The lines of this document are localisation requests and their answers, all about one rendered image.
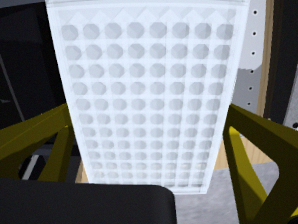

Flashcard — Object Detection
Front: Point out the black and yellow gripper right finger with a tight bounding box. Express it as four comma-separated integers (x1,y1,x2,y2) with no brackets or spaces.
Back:
222,103,298,224

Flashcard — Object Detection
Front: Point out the white multi-well plate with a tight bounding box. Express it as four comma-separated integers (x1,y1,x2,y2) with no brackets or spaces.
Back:
45,0,250,194

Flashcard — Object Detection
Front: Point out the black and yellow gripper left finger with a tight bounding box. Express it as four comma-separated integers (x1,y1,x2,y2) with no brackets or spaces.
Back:
0,102,75,182

